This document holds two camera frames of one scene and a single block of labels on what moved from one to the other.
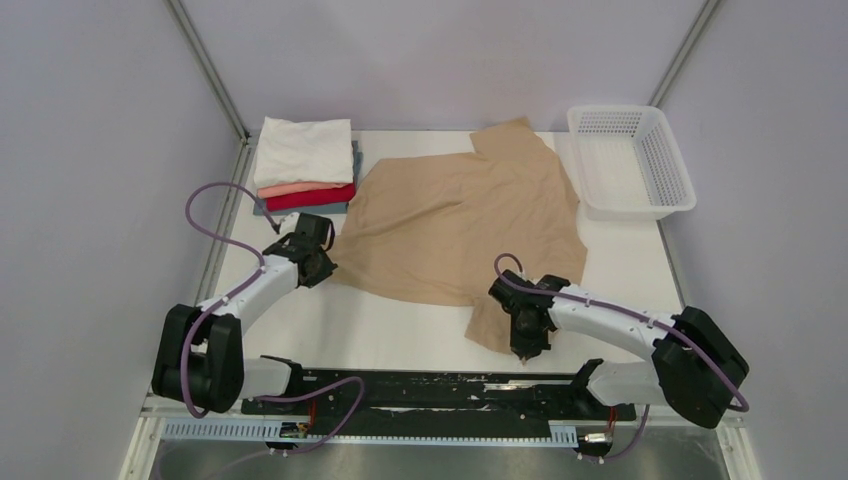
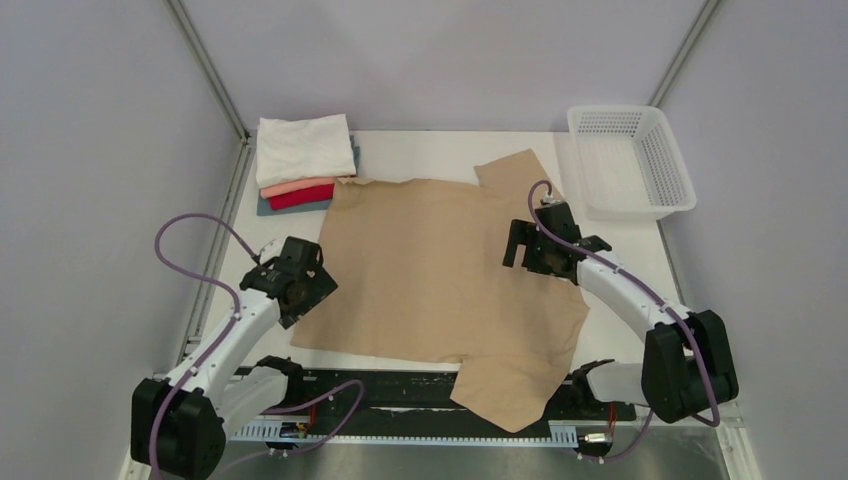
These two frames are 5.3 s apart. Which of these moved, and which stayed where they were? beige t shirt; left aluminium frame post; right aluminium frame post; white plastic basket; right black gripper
Moved: beige t shirt; right black gripper
Stayed: white plastic basket; right aluminium frame post; left aluminium frame post
